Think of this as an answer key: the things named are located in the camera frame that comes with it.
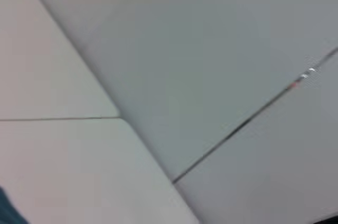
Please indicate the teal blue shirt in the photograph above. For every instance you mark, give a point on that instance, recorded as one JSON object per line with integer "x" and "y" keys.
{"x": 9, "y": 209}

